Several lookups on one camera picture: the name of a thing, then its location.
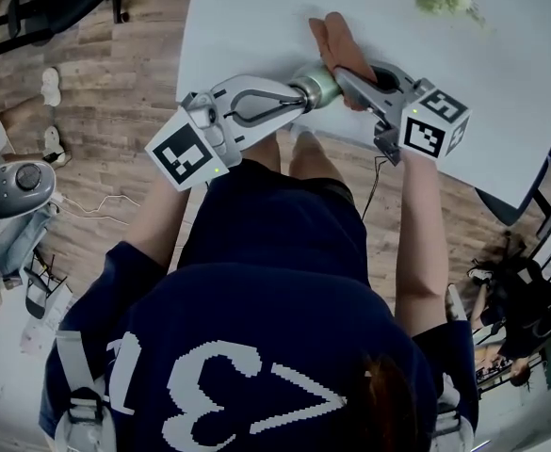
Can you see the grey device round dial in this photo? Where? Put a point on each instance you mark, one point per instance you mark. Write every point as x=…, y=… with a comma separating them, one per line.
x=21, y=191

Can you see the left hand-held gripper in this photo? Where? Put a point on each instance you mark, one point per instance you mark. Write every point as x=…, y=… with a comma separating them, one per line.
x=183, y=153

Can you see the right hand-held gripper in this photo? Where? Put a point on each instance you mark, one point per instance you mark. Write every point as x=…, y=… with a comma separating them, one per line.
x=426, y=132

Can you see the person's left forearm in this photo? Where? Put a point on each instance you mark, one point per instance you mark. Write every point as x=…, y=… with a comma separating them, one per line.
x=162, y=229

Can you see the navy shirt white print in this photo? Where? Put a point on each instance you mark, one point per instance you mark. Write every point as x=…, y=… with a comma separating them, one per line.
x=265, y=309

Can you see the brown cloth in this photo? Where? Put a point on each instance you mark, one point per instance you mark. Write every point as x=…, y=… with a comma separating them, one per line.
x=338, y=40

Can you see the black office chair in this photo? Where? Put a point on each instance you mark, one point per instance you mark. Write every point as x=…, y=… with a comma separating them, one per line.
x=68, y=7
x=508, y=205

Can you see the person's left leg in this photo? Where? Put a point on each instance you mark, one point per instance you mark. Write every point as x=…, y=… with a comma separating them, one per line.
x=265, y=156

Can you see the small metal cup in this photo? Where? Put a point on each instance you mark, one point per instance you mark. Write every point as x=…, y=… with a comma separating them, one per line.
x=319, y=87

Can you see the person's right forearm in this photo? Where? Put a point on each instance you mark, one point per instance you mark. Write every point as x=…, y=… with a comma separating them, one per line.
x=421, y=252

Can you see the person's leg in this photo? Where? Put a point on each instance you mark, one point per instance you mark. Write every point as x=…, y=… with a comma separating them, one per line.
x=315, y=163
x=265, y=156

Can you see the person's right leg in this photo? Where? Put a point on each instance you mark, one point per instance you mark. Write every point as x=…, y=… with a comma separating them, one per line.
x=315, y=163

